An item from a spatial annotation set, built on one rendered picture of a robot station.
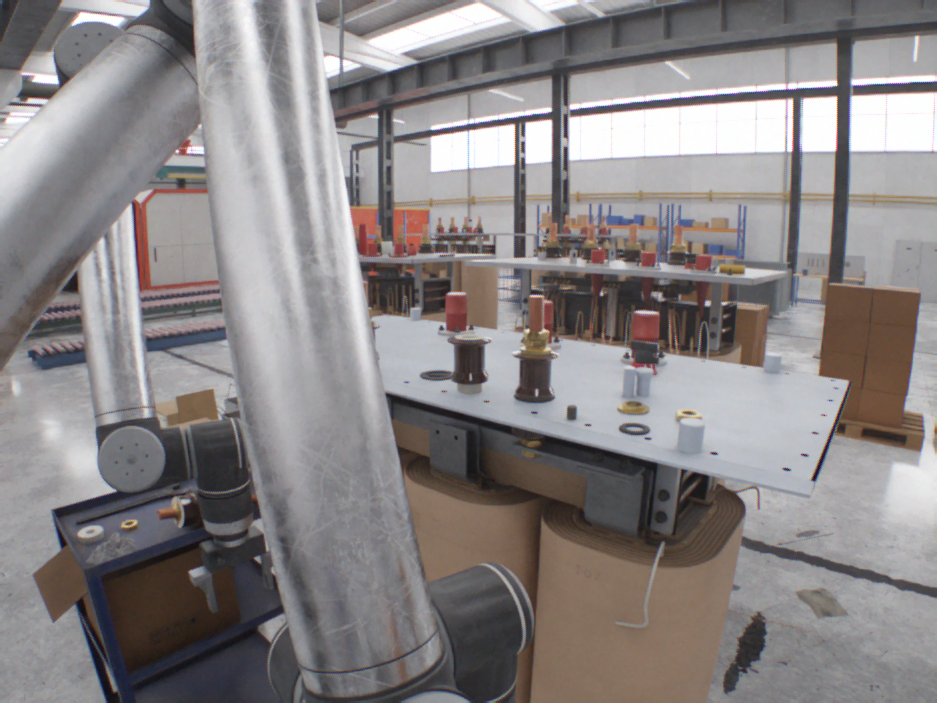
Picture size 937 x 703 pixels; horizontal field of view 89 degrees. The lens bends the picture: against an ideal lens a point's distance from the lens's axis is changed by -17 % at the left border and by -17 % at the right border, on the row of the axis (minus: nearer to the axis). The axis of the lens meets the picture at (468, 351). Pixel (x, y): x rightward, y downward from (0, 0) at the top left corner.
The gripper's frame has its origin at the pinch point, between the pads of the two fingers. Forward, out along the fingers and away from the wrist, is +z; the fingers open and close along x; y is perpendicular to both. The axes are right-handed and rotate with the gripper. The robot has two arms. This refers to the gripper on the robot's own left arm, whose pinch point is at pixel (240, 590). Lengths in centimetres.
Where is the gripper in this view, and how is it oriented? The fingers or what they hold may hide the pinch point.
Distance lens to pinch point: 134.1
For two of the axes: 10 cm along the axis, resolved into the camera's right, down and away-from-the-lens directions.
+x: 7.0, -1.5, 6.9
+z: 0.0, 9.8, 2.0
